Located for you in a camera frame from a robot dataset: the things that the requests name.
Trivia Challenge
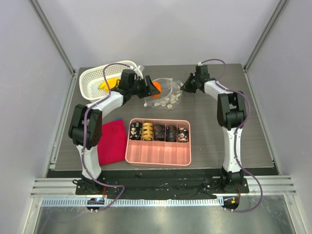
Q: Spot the aluminium frame rail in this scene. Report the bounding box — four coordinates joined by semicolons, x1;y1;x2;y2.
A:
31;175;296;199

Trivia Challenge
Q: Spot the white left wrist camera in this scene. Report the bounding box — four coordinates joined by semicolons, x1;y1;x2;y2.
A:
133;65;144;80

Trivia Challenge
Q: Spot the white slotted cable duct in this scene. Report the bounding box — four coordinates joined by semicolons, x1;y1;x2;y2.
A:
41;197;224;207

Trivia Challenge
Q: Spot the dark brown patterned cloth roll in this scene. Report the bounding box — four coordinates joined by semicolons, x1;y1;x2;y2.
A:
154;124;165;141

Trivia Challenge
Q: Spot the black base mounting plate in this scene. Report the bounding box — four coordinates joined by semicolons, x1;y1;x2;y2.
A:
72;177;250;200

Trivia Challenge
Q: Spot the pink divided organizer tray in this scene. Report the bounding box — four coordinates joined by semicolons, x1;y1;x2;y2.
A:
124;118;192;167

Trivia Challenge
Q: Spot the dark blue patterned cloth roll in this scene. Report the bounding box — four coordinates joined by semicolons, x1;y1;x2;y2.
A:
165;125;177;142

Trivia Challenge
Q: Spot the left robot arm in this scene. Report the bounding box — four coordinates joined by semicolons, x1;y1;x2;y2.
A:
68;69;161;195

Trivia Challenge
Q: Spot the yellow toy banana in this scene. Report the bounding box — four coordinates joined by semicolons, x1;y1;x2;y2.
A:
99;82;110;91

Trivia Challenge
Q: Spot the orange toy fruit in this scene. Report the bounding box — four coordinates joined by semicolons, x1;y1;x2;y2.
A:
152;82;162;98

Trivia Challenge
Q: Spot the yellow black cloth roll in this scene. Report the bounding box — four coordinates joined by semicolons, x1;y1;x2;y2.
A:
141;122;154;141

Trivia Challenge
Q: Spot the white perforated plastic basket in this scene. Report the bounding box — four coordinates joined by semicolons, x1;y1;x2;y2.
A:
79;60;137;102

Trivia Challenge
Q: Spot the red folded cloth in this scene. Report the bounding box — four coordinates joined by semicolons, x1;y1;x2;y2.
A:
97;119;127;166

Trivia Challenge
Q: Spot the dark floral rose cloth roll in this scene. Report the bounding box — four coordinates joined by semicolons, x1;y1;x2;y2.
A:
177;126;189;143

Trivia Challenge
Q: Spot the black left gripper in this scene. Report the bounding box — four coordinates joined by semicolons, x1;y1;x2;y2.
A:
129;76;159;98

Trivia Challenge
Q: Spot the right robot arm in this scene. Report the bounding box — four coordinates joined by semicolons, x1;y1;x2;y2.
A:
180;63;247;193

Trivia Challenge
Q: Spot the black white dotted cloth roll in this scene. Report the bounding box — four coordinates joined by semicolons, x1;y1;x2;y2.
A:
129;121;142;140

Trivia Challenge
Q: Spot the clear polka dot zip bag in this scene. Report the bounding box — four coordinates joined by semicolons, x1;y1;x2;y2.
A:
144;78;183;110

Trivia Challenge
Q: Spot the yellow toy fruit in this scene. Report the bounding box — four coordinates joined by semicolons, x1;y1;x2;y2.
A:
105;78;120;92

